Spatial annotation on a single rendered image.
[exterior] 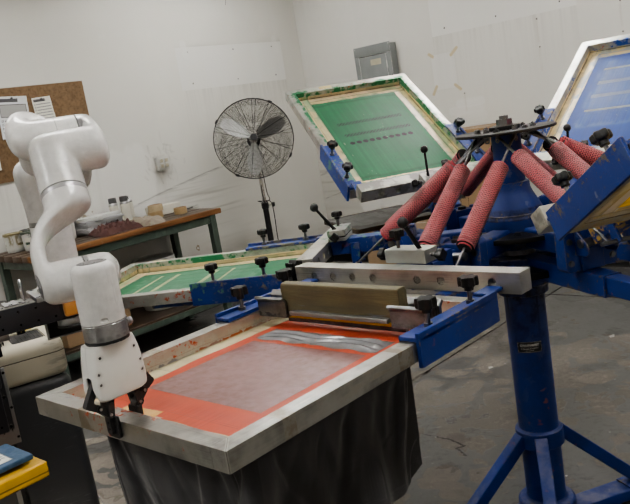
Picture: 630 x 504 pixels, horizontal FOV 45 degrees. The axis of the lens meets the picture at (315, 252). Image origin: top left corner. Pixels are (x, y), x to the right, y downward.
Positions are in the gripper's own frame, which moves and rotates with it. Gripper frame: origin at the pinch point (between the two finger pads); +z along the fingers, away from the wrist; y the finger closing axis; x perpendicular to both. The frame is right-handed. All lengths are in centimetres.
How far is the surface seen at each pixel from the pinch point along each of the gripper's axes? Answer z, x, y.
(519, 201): -12, 5, -138
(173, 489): 17.1, -1.4, -7.4
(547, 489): 74, 10, -126
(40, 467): 3.2, -5.4, 14.1
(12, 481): 3.3, -5.3, 19.0
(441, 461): 98, -57, -165
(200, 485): 14.1, 7.6, -7.3
